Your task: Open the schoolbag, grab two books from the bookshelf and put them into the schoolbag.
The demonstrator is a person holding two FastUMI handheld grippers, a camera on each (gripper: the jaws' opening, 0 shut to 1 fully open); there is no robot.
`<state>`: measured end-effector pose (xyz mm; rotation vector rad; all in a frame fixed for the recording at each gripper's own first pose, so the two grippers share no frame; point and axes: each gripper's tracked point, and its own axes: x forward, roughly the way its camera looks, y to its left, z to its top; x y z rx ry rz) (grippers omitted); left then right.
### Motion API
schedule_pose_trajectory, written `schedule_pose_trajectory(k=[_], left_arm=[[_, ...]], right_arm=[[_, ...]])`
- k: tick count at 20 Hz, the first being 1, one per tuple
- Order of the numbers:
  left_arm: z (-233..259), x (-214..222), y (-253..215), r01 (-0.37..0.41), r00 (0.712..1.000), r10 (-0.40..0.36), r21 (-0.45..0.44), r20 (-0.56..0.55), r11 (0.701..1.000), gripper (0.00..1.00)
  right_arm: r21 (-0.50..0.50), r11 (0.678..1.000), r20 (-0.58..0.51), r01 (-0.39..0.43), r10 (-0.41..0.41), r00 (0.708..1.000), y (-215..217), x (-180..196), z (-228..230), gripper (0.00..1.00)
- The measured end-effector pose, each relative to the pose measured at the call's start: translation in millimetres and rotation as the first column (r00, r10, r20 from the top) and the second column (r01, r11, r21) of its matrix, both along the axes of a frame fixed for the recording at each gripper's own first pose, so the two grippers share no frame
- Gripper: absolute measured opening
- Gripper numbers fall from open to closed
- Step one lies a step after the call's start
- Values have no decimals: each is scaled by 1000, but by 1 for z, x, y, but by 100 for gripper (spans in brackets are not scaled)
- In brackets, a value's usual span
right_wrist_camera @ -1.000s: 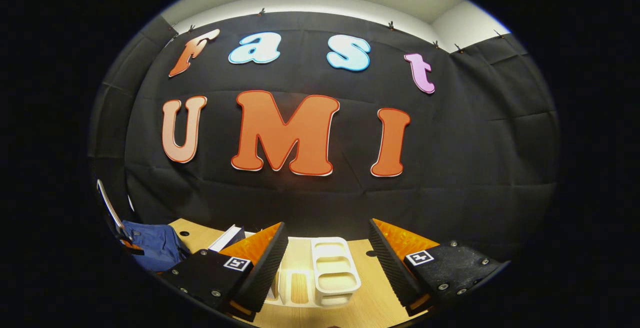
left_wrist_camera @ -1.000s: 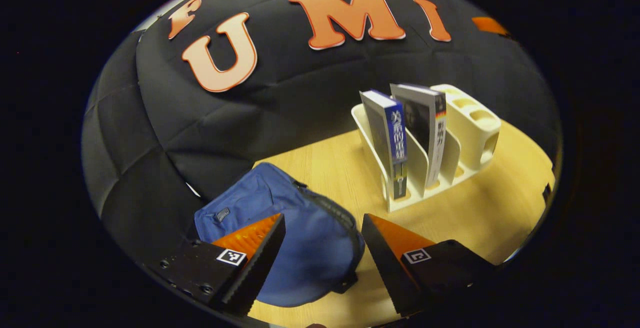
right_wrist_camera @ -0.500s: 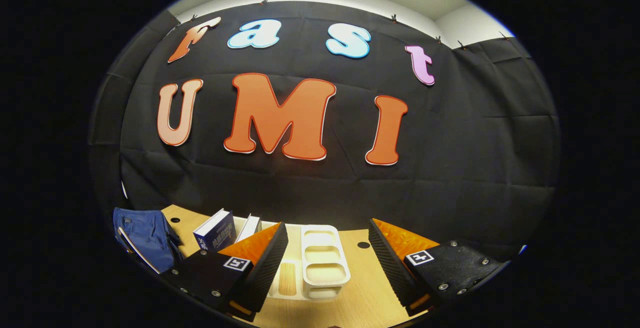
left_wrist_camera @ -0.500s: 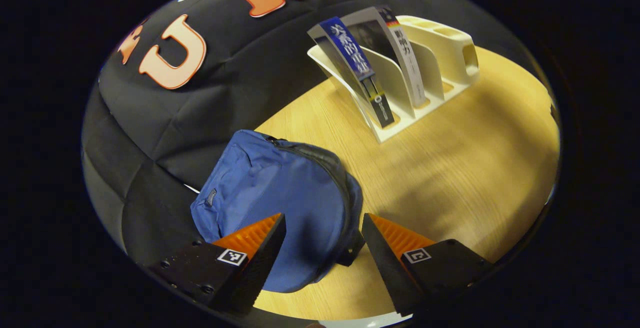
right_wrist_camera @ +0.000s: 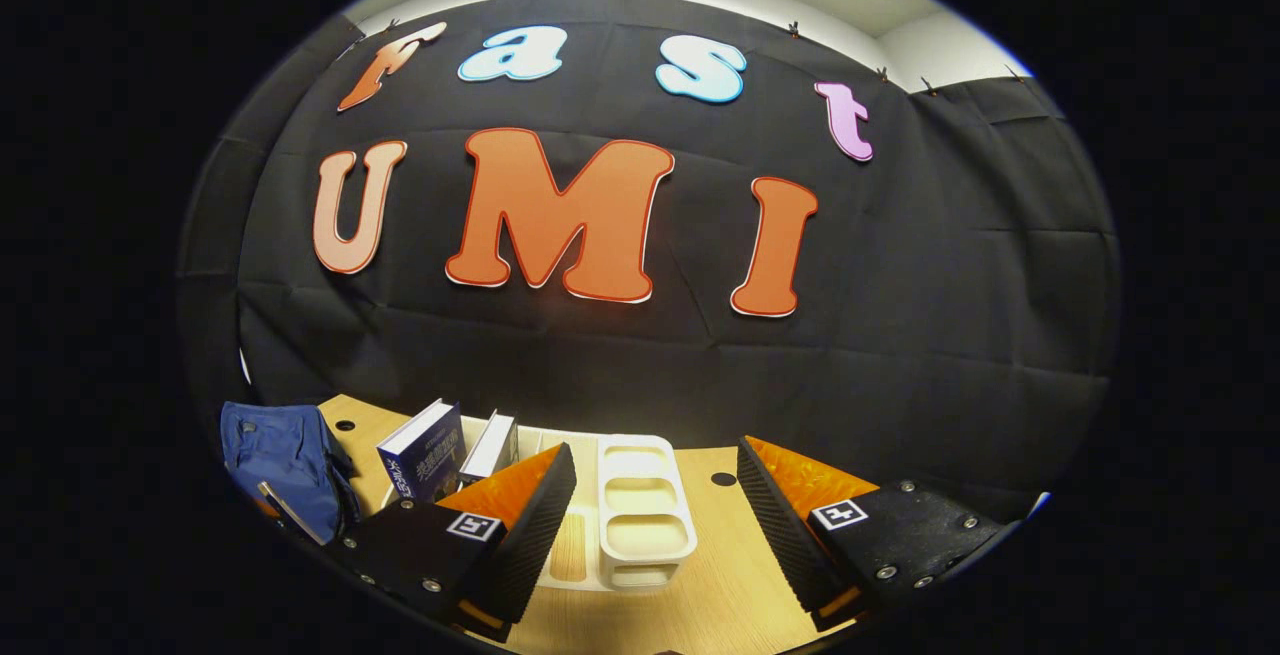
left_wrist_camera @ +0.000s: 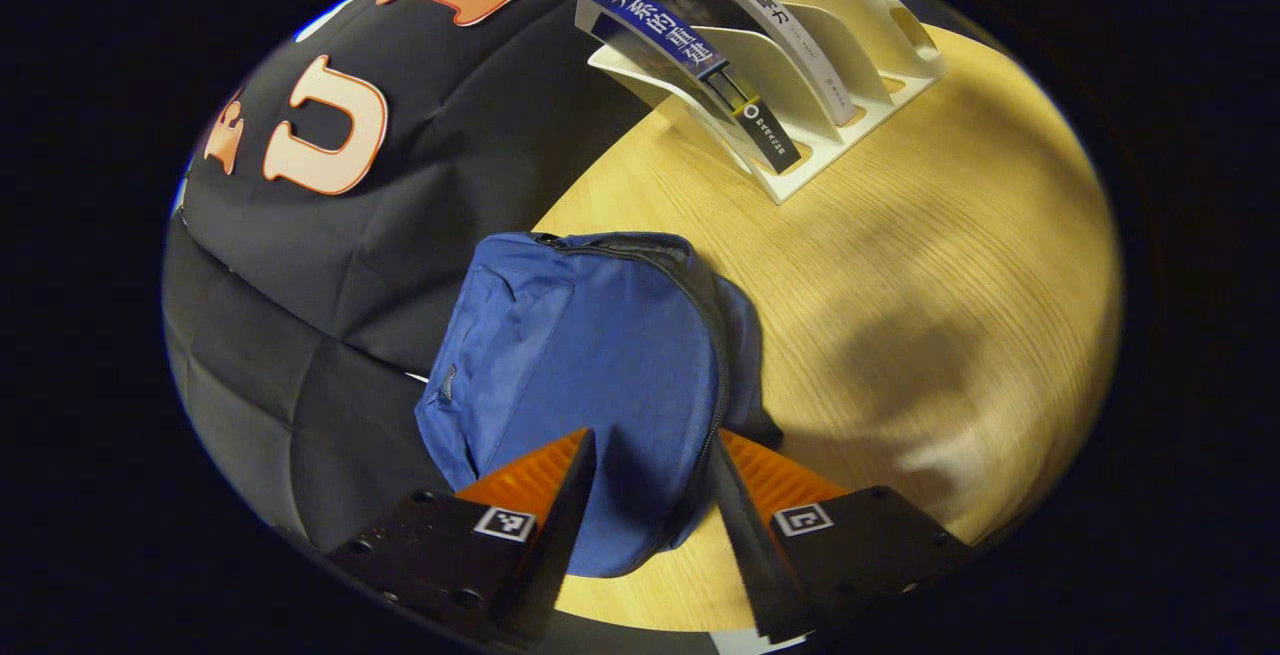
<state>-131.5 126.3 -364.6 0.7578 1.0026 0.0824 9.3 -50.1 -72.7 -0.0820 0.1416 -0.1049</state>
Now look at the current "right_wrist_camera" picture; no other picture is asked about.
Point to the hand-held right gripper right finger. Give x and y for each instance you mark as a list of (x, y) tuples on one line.
[(780, 535)]

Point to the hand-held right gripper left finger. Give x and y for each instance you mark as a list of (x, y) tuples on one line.
[(525, 545)]

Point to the portrait cover book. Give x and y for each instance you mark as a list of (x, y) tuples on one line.
[(488, 450)]

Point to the white bookshelf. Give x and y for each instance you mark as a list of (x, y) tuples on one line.
[(640, 525)]

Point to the blue cover book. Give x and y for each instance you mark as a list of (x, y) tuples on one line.
[(432, 460)]

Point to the blue schoolbag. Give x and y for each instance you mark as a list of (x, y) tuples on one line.
[(285, 455)]

